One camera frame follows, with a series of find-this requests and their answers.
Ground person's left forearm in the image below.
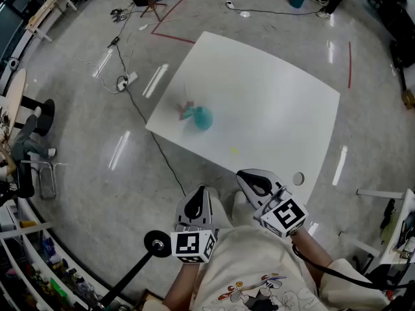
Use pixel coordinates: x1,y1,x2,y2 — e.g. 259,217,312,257
161,260,204,311

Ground stack of black cases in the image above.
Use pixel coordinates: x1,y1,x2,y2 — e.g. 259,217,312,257
364,0,415,67

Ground teal toy with pink tip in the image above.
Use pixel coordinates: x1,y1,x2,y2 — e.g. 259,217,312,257
193,106,214,130

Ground person's right forearm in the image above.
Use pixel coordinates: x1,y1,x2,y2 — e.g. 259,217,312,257
290,228,335,271

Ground small cardboard box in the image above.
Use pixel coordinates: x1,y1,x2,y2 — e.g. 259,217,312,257
401,89,415,109

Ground white cluttered storage shelf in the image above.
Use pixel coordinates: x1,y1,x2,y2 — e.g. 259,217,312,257
0,202,130,311

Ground long black floor cable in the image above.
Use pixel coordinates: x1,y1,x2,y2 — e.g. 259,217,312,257
108,36,187,196

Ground person's cream printed t-shirt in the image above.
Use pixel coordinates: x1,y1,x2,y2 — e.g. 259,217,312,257
191,225,390,311

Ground black stand with round disc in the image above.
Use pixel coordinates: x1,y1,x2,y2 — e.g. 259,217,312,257
97,230,172,311

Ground black round table base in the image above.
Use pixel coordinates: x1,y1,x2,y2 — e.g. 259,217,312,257
21,95,56,137

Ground spare grey gripper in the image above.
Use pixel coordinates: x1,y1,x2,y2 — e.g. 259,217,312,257
110,7,128,23

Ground person's cream trousers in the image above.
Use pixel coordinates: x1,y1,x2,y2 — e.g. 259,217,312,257
207,186,260,231

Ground large white power strip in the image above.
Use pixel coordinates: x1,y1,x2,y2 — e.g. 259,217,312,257
117,72,139,92

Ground white desk with wooden top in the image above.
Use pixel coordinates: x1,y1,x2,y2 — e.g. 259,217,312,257
25,0,78,43

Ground thick black gripper cable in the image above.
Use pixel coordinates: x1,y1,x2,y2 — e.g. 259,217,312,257
291,243,415,290

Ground white side desk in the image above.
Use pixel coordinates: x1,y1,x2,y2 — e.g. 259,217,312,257
379,188,415,265

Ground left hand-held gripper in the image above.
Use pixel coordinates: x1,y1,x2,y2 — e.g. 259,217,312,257
171,185,220,264

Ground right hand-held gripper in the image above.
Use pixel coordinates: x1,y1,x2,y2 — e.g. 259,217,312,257
237,169,308,239

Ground metal frame chair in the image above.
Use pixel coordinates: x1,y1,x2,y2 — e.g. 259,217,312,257
18,159,69,200

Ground round wooden table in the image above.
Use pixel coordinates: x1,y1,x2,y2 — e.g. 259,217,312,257
0,68,27,142

